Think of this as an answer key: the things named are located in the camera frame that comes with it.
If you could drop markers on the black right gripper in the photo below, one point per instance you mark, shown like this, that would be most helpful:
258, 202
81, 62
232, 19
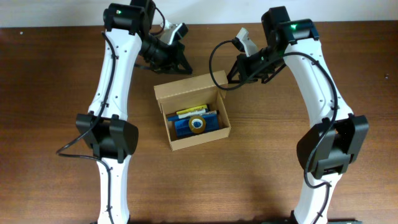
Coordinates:
242, 65

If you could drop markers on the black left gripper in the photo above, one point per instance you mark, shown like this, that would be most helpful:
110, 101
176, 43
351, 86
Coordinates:
176, 55

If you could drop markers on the brown cardboard box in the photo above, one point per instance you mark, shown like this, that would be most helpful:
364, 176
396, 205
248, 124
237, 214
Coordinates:
188, 93

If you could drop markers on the yellow highlighter with blue cap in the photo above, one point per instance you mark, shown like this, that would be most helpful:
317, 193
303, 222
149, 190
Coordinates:
192, 109

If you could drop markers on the white marker with black cap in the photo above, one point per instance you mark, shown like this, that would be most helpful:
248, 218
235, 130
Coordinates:
197, 113

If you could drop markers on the blue whiteboard duster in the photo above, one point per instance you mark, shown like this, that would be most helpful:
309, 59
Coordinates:
182, 130

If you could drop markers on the yellow tape roll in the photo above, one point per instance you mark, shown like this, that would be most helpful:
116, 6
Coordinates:
197, 124

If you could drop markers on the white marker with blue cap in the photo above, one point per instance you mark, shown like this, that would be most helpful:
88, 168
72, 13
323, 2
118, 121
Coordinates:
173, 118

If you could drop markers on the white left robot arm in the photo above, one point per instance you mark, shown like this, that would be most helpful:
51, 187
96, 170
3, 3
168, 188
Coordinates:
105, 127

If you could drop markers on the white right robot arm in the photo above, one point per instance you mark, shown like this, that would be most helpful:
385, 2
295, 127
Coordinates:
336, 134

